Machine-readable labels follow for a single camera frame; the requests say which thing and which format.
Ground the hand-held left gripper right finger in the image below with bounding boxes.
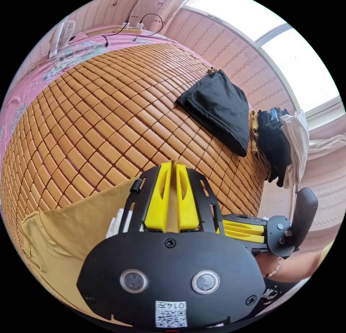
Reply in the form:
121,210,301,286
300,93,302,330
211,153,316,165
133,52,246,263
176,164,200,232

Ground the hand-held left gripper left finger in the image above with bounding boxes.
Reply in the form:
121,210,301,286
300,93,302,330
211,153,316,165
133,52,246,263
143,162,173,233

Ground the yellow short sleeve shirt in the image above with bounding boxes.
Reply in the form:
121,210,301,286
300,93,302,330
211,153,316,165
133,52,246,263
21,159,190,327

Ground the person's right forearm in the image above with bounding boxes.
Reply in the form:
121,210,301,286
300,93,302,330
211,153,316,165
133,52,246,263
266,247,333,282

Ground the person's right hand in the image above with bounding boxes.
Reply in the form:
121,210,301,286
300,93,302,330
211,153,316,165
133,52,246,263
256,253,282,277

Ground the person's body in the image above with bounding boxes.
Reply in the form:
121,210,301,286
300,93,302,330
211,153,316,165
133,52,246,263
254,276,312,320

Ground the pile of clothes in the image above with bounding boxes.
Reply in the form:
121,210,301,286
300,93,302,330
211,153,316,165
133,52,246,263
250,107,310,189

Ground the black folded shirt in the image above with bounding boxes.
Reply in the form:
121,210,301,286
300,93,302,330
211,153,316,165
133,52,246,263
175,69,251,158

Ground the bed with woven mat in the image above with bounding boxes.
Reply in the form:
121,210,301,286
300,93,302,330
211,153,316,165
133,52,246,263
0,27,271,329

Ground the white power strip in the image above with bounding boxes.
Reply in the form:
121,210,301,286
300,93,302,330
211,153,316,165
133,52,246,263
118,22,144,34

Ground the window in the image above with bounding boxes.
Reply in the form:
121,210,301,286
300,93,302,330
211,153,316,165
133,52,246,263
183,0,342,122

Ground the white fan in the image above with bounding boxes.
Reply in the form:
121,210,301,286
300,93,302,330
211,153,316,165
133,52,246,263
48,20,76,60

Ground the black cable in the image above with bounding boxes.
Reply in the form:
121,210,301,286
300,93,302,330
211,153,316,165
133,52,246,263
101,13,164,48

